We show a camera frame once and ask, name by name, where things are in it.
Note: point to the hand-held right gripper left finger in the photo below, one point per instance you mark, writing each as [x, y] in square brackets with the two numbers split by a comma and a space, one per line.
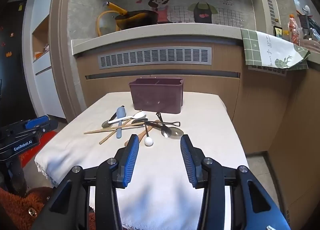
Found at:
[131, 160]

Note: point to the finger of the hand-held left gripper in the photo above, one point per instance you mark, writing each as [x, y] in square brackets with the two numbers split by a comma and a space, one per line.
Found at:
[50, 125]
[37, 121]

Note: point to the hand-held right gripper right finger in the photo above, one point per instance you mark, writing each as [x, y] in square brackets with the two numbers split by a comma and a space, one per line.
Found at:
[187, 160]

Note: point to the brown wooden spoon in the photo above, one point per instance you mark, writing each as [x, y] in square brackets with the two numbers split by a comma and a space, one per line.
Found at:
[143, 133]

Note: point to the round metal spoon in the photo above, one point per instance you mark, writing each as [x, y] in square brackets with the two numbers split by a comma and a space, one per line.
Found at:
[176, 132]

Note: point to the wooden chopstick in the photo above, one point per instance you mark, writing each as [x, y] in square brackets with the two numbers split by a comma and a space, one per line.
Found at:
[105, 130]
[110, 135]

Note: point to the grey metal spoon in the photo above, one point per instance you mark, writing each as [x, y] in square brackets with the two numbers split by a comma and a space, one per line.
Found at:
[137, 121]

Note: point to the blue-grey plastic spoon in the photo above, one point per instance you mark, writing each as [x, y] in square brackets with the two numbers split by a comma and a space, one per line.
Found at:
[120, 115]

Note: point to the maroon plastic utensil holder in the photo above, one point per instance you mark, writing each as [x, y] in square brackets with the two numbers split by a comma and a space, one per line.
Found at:
[155, 97]

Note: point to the red floor mat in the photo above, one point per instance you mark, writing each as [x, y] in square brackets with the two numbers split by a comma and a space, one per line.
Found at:
[47, 140]

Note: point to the white table cloth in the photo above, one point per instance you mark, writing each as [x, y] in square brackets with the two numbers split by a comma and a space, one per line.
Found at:
[200, 125]

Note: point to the white shelf cabinet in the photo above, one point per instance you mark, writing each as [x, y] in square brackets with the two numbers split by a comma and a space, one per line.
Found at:
[45, 75]

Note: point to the brown fuzzy coat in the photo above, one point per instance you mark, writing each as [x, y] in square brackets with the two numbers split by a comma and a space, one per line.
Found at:
[22, 207]

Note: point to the black refrigerator with magnets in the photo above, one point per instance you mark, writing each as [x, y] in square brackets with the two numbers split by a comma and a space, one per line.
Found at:
[15, 57]

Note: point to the wooden kitchen counter cabinet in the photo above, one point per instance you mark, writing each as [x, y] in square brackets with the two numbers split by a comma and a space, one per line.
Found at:
[262, 107]

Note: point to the long grey vent grille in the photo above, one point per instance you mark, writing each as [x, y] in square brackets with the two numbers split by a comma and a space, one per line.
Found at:
[155, 57]

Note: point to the short grey vent grille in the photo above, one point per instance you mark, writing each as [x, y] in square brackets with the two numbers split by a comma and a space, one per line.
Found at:
[267, 70]

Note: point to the green checked towel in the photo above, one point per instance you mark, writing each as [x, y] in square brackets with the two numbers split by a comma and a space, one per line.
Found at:
[272, 47]

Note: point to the clear bottle with orange cap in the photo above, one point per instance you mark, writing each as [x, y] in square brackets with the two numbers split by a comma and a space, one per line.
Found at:
[293, 30]

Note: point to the pink plastic rack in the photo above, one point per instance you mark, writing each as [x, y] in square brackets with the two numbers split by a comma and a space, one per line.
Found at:
[311, 45]

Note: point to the small dark picture frame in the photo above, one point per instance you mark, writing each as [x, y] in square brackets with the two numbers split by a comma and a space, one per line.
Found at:
[278, 32]

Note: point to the cartoon wall sticker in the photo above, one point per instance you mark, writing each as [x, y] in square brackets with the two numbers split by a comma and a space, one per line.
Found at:
[200, 0]

